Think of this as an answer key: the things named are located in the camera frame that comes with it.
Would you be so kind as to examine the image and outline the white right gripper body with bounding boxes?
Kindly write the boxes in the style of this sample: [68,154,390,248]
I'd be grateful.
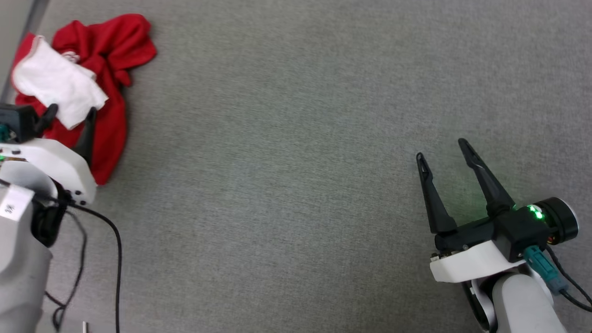
[430,217,528,283]

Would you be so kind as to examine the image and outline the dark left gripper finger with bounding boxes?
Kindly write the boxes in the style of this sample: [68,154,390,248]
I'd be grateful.
[74,108,98,165]
[35,105,58,138]

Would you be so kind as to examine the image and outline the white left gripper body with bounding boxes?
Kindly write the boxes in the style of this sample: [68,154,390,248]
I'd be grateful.
[0,138,98,206]

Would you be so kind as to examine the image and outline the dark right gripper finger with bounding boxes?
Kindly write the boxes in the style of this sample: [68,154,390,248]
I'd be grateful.
[416,154,457,234]
[458,138,515,218]

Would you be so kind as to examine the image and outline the red and white garment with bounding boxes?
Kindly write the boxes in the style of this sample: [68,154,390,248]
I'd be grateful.
[10,13,158,185]

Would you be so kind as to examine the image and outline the black round right gripper motor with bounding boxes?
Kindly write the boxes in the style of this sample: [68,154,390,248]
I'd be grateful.
[532,197,580,247]

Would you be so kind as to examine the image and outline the teal right camera connector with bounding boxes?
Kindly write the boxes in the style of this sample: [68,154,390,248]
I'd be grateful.
[524,245,568,295]

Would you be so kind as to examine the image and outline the grey metal pipe frame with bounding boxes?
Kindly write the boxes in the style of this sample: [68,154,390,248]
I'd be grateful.
[0,0,50,100]

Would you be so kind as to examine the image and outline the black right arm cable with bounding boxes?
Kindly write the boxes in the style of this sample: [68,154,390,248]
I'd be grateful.
[545,244,592,311]

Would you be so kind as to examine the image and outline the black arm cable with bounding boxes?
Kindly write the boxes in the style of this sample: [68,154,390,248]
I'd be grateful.
[44,201,123,333]
[545,244,592,311]

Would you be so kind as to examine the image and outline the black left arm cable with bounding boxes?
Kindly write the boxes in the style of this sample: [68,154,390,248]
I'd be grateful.
[44,201,123,333]

